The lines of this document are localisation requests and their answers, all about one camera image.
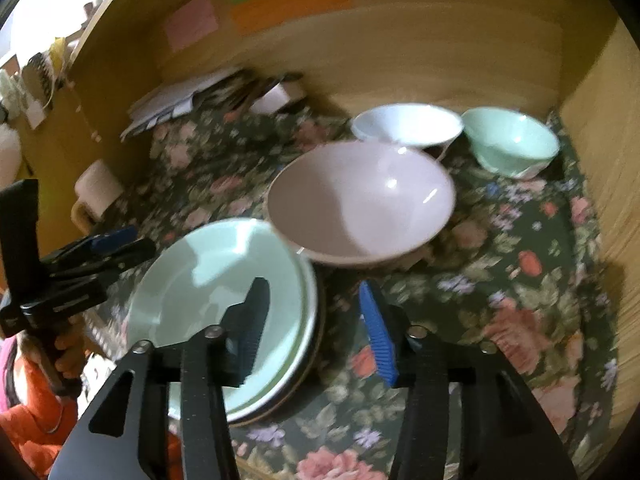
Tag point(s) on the pink bowl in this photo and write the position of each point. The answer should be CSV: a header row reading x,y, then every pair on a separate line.
x,y
360,200

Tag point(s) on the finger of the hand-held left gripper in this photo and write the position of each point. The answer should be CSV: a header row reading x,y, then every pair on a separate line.
x,y
130,254
107,241

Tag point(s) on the stack of white papers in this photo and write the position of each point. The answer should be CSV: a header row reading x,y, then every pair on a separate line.
x,y
175,97

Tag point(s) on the person's left hand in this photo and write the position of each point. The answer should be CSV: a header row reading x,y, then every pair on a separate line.
x,y
67,357

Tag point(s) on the stack of books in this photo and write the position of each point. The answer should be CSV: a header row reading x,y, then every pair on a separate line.
x,y
250,90

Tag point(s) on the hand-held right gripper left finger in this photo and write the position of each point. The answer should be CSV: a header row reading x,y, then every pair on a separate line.
x,y
250,330

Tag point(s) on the white fluffy headband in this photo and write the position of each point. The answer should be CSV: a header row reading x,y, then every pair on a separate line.
x,y
9,92

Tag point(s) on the white bowl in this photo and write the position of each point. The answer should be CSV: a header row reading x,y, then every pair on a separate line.
x,y
405,122

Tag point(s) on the orange sticky note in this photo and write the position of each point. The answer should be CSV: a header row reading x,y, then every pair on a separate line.
x,y
295,2

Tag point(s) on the yellow headband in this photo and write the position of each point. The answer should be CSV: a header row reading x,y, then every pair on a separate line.
x,y
60,52

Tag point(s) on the floral tablecloth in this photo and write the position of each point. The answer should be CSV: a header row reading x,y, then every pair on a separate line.
x,y
475,270

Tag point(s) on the green bowl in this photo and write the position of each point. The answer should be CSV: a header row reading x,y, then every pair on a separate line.
x,y
510,140

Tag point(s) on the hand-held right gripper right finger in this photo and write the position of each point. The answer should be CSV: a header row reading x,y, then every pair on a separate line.
x,y
377,335

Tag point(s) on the white plate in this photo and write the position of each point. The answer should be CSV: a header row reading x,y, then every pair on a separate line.
x,y
306,345

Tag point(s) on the white fluffy puff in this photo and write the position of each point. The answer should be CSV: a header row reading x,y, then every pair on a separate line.
x,y
9,155

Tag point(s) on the white charger plug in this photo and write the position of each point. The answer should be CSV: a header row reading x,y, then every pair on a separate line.
x,y
36,115

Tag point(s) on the pale pink tape roll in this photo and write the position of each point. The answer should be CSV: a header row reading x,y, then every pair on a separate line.
x,y
275,99

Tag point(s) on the green plate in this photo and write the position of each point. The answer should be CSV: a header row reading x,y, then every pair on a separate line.
x,y
200,285

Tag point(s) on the pink sticky note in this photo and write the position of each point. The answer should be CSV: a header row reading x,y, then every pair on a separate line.
x,y
192,22

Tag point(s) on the black white patterned headband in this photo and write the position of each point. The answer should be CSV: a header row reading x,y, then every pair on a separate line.
x,y
42,77

